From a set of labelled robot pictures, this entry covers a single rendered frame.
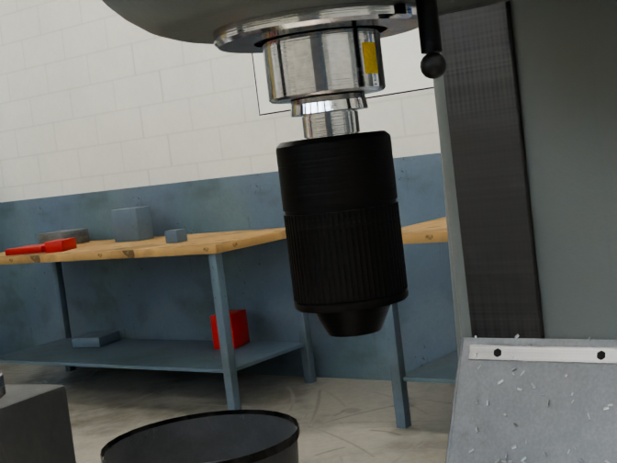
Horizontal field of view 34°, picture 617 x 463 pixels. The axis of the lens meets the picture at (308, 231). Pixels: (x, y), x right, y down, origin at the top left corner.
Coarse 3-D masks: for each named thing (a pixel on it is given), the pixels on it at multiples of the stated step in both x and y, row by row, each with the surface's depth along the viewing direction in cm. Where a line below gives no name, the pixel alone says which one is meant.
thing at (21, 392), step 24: (0, 384) 66; (24, 384) 69; (48, 384) 68; (0, 408) 63; (24, 408) 64; (48, 408) 66; (0, 432) 62; (24, 432) 64; (48, 432) 66; (0, 456) 62; (24, 456) 64; (48, 456) 66; (72, 456) 67
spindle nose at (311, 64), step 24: (264, 48) 40; (288, 48) 39; (312, 48) 39; (336, 48) 39; (360, 48) 39; (288, 72) 39; (312, 72) 39; (336, 72) 39; (360, 72) 39; (288, 96) 39
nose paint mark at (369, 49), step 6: (366, 42) 39; (372, 42) 39; (366, 48) 39; (372, 48) 39; (366, 54) 39; (372, 54) 39; (366, 60) 39; (372, 60) 39; (366, 66) 39; (372, 66) 39; (366, 72) 39; (372, 72) 39
